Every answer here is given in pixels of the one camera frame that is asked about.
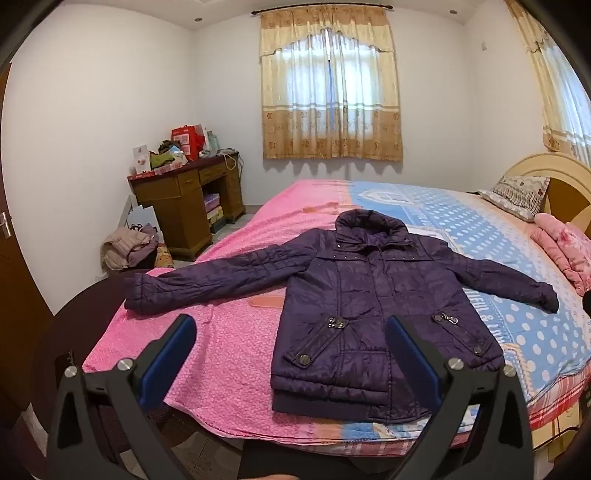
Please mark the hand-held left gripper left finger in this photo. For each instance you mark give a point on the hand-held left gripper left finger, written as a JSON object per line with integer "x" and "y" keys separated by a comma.
{"x": 168, "y": 360}

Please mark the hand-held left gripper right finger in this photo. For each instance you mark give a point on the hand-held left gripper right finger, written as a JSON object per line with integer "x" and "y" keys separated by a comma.
{"x": 413, "y": 360}

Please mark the purple quilted jacket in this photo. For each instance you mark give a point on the purple quilted jacket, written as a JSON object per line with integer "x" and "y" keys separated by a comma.
{"x": 369, "y": 295}

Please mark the pile of clothes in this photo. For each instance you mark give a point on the pile of clothes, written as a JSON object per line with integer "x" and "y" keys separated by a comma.
{"x": 124, "y": 244}

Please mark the bed with blue pink cover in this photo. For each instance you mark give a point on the bed with blue pink cover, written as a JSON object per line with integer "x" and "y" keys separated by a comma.
{"x": 231, "y": 332}

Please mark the white paper bag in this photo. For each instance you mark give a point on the white paper bag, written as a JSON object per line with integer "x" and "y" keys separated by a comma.
{"x": 143, "y": 214}

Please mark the stack of colourful boxes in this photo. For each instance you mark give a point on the stack of colourful boxes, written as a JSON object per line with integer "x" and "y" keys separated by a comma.
{"x": 213, "y": 212}

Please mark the brown wooden desk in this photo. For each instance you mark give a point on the brown wooden desk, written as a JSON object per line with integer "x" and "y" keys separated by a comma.
{"x": 184, "y": 203}

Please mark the pink folded quilt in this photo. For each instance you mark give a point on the pink folded quilt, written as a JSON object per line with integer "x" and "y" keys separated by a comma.
{"x": 563, "y": 244}

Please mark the patterned pillow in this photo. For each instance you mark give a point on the patterned pillow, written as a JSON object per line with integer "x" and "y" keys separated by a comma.
{"x": 517, "y": 196}

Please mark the green cloth bag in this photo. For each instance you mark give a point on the green cloth bag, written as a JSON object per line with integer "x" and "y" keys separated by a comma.
{"x": 161, "y": 160}

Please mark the white picture box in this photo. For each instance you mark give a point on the white picture box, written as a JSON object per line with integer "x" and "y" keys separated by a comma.
{"x": 141, "y": 159}

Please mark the teal bottle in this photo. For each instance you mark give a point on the teal bottle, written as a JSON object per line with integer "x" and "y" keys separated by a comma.
{"x": 212, "y": 143}

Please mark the red gift bag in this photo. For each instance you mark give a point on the red gift bag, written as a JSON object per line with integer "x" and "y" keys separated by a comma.
{"x": 184, "y": 138}

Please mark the cream bed headboard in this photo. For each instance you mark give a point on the cream bed headboard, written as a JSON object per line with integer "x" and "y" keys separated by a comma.
{"x": 545, "y": 164}

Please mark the beige patterned window curtain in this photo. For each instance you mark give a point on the beige patterned window curtain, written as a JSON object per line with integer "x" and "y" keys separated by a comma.
{"x": 568, "y": 115}
{"x": 323, "y": 124}

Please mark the dark curtain rod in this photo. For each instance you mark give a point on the dark curtain rod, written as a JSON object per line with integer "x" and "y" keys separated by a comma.
{"x": 255, "y": 12}

